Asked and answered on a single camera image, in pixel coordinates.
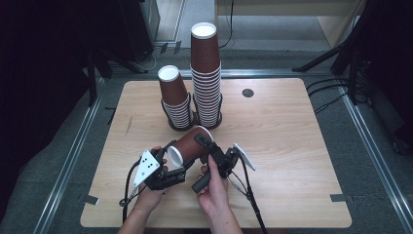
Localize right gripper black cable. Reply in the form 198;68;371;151
227;155;269;234

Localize tall stack of brown cups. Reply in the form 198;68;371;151
190;21;224;129

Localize brown ribbed paper cup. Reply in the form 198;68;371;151
166;125;214;169

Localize person's right hand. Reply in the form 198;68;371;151
196;154;231;213

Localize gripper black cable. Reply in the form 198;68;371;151
227;155;269;234
119;160;144;225

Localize person's left hand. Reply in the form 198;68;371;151
133;145;172;213

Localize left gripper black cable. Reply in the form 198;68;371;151
119;160;144;225

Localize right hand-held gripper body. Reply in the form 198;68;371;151
191;142;257;195

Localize metal frame rail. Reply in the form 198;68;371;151
337;85;413;234
32;77;105;234
110;68;339;79

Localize black metal stand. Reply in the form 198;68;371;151
291;0;373;105

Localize grey tape piece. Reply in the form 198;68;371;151
329;193;348;204
83;193;100;206

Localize light wooden furniture panel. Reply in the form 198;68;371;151
213;0;368;50

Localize black cabinet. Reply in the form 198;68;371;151
117;0;161;63

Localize black tripod stand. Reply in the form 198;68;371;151
85;48;149;107

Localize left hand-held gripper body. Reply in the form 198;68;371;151
132;148;187;191

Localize short stack of brown cups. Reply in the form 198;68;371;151
157;64;193;130

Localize hanging black cable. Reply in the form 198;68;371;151
218;0;236;50

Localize white floor cable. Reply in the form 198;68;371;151
135;44;164;72

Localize black floor cables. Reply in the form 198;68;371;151
305;76;354;115

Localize black wire cup holder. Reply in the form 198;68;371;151
161;92;224;133

